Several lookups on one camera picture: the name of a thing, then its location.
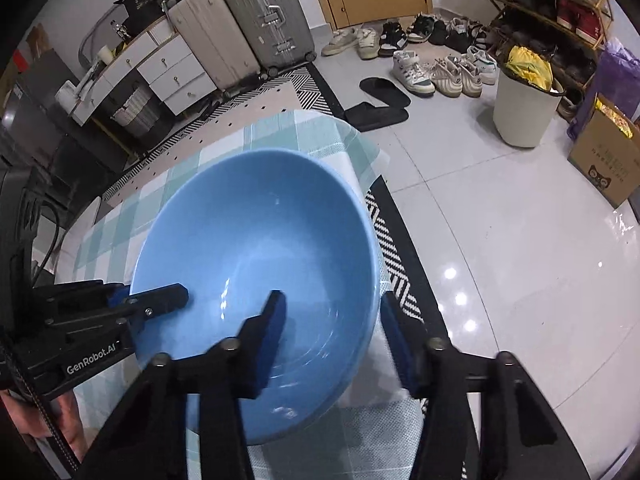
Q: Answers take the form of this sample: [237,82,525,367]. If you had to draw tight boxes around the white trash bin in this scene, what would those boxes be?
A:
[492,67,566,148]

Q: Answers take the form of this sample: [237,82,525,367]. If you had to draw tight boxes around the yellow plastic bag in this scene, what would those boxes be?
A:
[504,45,553,92]

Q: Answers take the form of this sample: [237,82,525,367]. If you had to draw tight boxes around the rows of stored sneakers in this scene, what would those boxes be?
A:
[484,0,608,116]

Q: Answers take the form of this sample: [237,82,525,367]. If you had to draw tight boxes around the black woven strap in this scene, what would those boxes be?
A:
[0,340,77,472]

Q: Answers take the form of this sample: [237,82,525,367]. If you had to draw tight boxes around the white dresser with drawers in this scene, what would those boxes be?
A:
[70,20,221,128]

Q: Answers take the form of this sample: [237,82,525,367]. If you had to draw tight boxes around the light blue bowl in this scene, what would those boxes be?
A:
[129,149,386,436]

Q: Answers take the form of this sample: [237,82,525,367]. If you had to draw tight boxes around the black cable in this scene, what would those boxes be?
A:
[30,200,69,282]

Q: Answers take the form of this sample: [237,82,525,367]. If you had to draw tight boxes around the person's left hand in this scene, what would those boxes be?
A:
[0,390,84,462]

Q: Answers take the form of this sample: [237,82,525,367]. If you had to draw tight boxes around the woven laundry basket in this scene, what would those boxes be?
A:
[110,85,161,136]

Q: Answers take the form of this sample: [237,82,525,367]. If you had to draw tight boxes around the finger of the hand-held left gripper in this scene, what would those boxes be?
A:
[34,280,132,317]
[44,283,190,336]

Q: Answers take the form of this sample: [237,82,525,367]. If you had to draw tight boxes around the wooden shoe rack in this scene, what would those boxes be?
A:
[482,0,615,121]

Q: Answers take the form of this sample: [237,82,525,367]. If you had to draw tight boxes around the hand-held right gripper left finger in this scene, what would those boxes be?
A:
[75,290,288,480]

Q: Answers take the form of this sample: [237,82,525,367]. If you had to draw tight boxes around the black slipper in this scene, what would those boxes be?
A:
[345,102,410,131]
[360,78,412,107]

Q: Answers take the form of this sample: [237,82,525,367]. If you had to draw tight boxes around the teal checked tablecloth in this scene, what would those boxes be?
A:
[55,109,426,480]

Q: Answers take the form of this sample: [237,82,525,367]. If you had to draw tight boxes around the oval mirror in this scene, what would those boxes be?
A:
[77,5,128,68]

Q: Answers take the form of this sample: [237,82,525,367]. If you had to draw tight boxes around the flat brown carton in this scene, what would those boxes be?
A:
[25,25,51,53]

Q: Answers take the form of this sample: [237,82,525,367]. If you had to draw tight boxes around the brown cardboard box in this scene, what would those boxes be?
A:
[567,94,640,210]

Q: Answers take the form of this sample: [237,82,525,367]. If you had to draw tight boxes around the beige suitcase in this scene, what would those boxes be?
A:
[167,0,262,98]

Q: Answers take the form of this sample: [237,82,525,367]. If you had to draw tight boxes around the black paper bag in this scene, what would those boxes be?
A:
[122,0,166,28]

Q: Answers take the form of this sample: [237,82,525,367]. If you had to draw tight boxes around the silver suitcase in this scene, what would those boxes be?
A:
[221,0,317,78]

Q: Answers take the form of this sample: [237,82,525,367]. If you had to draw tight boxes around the group of loose shoes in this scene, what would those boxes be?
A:
[320,12,498,98]

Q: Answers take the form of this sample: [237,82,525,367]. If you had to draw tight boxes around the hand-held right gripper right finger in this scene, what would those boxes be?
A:
[381,292,583,480]

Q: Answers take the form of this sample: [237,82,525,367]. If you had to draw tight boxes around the purple plastic bag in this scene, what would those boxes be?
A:
[567,37,640,143]

